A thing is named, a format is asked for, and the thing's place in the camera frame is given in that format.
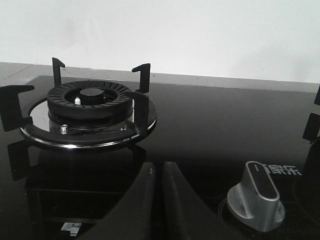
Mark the silver stove control knob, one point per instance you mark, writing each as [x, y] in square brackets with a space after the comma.
[255, 200]

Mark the left black pot support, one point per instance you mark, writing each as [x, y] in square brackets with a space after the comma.
[23, 108]

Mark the left black gas burner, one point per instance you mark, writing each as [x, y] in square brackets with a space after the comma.
[89, 104]

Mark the right black pot support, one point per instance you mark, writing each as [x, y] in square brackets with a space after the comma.
[312, 129]

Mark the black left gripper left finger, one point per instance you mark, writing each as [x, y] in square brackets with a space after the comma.
[130, 219]

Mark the black glass gas cooktop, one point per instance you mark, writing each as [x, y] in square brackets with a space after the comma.
[50, 193]

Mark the black pot support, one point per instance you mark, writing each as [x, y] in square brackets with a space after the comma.
[312, 129]
[23, 108]

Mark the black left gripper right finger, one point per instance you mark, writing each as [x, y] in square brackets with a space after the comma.
[187, 215]

